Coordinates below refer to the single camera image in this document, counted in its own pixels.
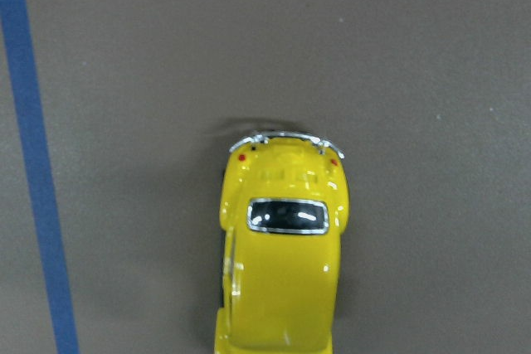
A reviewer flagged yellow beetle toy car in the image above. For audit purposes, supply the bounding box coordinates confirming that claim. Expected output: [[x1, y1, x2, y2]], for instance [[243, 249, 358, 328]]
[[214, 131, 349, 353]]

